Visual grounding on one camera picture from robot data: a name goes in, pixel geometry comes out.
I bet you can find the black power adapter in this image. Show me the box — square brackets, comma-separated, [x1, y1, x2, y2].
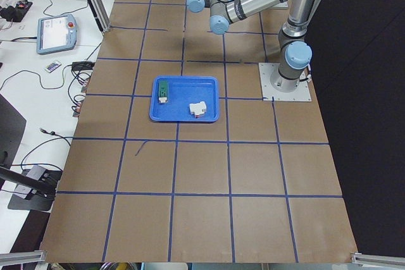
[72, 61, 95, 71]

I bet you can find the small remote control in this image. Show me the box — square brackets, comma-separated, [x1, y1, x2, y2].
[44, 60, 62, 73]

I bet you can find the aluminium bar bottom right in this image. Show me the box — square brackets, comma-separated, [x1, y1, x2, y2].
[351, 252, 405, 269]

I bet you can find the blue plastic tray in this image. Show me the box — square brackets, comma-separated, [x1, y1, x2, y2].
[149, 75, 220, 123]

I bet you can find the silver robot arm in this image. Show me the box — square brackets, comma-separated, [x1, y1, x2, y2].
[186, 0, 321, 93]

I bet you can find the near blue teach pendant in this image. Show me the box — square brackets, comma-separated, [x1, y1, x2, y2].
[36, 13, 77, 55]

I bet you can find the aluminium bar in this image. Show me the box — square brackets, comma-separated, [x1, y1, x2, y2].
[351, 252, 405, 269]
[0, 250, 46, 266]

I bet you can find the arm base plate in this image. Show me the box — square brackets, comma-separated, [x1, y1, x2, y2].
[258, 63, 311, 102]

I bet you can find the black device with red button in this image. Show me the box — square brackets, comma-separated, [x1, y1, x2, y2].
[1, 0, 33, 23]

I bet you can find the green electrical switch module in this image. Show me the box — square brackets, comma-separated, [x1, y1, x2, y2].
[158, 80, 168, 104]

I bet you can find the white grey circuit breaker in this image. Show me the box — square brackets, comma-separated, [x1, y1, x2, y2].
[189, 101, 207, 118]

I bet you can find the aluminium bar bottom left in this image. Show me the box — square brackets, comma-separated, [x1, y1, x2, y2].
[0, 250, 46, 266]

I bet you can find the grey usb hub box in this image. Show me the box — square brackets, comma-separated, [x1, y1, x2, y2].
[27, 165, 49, 181]

